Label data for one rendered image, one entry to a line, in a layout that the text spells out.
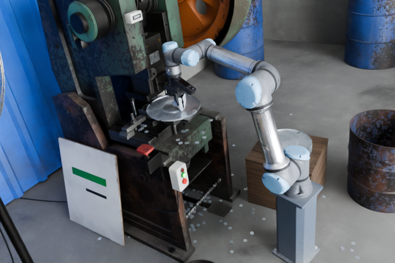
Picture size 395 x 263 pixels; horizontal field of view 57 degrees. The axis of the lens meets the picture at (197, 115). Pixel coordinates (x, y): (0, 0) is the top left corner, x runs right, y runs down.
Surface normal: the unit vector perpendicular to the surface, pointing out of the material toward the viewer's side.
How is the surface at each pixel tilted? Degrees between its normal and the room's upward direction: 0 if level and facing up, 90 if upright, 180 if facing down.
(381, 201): 92
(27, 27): 90
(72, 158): 78
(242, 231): 0
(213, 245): 0
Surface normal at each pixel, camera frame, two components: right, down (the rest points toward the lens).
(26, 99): 0.82, 0.18
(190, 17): -0.56, 0.47
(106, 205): -0.55, 0.28
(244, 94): -0.70, 0.31
